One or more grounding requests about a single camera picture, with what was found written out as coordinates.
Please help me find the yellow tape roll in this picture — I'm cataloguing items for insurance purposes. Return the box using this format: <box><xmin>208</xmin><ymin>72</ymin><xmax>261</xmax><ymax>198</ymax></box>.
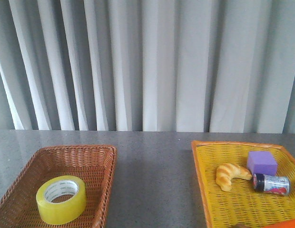
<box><xmin>36</xmin><ymin>175</ymin><xmax>87</xmax><ymax>225</ymax></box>

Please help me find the grey curtain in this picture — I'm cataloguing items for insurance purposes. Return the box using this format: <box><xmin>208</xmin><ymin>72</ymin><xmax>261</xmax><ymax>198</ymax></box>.
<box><xmin>0</xmin><ymin>0</ymin><xmax>295</xmax><ymax>133</ymax></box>

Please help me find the toy croissant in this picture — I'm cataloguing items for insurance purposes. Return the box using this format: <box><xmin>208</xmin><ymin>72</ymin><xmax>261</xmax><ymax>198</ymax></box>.
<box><xmin>216</xmin><ymin>163</ymin><xmax>253</xmax><ymax>192</ymax></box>

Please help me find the brown wicker basket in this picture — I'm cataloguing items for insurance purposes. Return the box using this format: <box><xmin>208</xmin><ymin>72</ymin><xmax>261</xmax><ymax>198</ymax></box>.
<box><xmin>0</xmin><ymin>145</ymin><xmax>117</xmax><ymax>228</ymax></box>

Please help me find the purple foam block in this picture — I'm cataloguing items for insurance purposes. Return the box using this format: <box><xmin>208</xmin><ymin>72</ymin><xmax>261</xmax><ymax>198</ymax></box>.
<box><xmin>246</xmin><ymin>151</ymin><xmax>278</xmax><ymax>176</ymax></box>

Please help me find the yellow woven basket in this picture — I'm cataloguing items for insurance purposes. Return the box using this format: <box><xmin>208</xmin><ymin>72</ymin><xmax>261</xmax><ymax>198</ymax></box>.
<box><xmin>191</xmin><ymin>141</ymin><xmax>295</xmax><ymax>228</ymax></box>

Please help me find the small printed can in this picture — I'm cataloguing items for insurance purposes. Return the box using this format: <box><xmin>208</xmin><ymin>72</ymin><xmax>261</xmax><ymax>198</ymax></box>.
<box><xmin>253</xmin><ymin>173</ymin><xmax>291</xmax><ymax>196</ymax></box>

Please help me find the orange toy carrot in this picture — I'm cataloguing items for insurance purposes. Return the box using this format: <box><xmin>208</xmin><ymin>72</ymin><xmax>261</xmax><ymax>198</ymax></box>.
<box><xmin>263</xmin><ymin>219</ymin><xmax>295</xmax><ymax>228</ymax></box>

